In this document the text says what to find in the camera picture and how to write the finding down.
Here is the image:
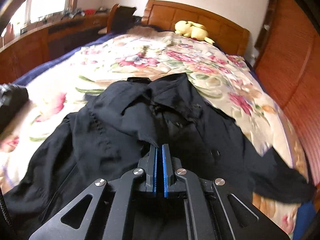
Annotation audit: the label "dark blue bed sheet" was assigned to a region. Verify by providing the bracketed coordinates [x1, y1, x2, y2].
[12, 34, 115, 85]

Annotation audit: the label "dark navy shorts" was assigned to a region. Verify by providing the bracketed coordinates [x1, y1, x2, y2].
[4, 72, 315, 240]

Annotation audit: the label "black cable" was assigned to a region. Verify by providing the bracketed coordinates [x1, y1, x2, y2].
[0, 187, 12, 240]

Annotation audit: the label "wooden wardrobe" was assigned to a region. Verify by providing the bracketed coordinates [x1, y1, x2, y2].
[252, 0, 320, 180]

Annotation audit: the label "wooden bed headboard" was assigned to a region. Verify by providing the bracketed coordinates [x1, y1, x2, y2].
[141, 0, 250, 55]

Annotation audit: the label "yellow plush toy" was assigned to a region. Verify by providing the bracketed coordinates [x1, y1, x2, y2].
[174, 20, 215, 45]

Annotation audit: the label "window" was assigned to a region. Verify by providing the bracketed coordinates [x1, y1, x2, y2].
[0, 0, 80, 38]

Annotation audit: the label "blue cloth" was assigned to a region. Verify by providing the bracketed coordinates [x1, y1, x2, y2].
[292, 200, 317, 240]

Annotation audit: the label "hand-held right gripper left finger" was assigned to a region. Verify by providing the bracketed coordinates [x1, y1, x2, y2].
[29, 144, 158, 240]

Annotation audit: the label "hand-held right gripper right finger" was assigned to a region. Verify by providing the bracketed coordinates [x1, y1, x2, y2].
[162, 144, 290, 240]

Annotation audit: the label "floral blanket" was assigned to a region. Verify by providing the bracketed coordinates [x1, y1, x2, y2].
[0, 29, 310, 230]

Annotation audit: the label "wooden chair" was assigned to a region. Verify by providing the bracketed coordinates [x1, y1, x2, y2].
[106, 4, 138, 34]

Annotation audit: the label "wooden desk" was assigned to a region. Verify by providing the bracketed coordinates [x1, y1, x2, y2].
[0, 10, 110, 84]

